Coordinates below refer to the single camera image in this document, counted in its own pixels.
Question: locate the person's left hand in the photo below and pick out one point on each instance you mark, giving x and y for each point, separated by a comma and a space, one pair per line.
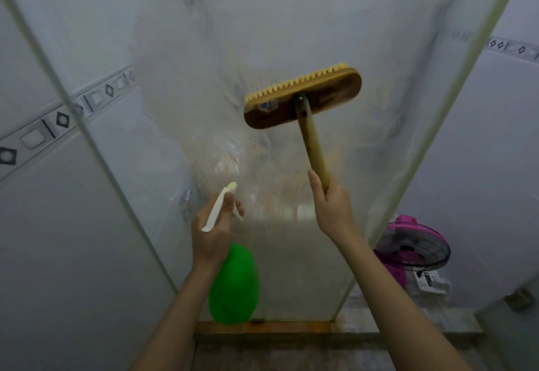
210, 242

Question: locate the person's right hand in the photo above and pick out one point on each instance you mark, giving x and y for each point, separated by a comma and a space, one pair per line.
334, 215

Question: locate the person's right thumb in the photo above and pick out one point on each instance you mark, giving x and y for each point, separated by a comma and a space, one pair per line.
316, 185

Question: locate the person's left fingers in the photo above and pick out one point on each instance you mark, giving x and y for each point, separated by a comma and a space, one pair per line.
230, 205

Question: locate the green spray bottle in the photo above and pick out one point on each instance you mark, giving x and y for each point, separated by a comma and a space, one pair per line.
235, 286

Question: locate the person's right forearm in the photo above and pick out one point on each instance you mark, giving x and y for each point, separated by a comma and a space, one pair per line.
391, 307

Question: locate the person's left forearm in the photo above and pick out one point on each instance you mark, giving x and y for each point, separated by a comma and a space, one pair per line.
177, 320

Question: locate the pink electric fan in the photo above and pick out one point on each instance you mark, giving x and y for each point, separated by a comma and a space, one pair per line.
410, 248

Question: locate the white power strip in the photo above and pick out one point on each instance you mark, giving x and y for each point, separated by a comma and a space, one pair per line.
429, 281

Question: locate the frosted glass shower panel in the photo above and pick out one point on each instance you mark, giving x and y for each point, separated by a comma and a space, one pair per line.
294, 25

